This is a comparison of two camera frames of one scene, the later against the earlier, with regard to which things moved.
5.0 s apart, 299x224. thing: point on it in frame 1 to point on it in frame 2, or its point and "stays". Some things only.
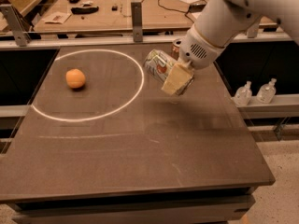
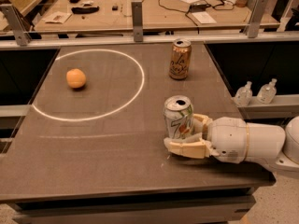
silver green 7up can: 158,64 to 178,117
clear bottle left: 243,94 stays
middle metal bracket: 136,22 stays
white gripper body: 196,51 to 228,138
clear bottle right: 266,92 stays
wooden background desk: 110,11 stays
